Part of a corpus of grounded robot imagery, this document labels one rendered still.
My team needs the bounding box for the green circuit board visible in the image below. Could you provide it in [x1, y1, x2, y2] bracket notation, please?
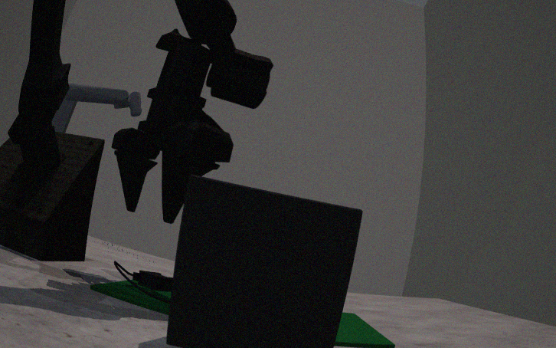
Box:
[90, 280, 395, 348]

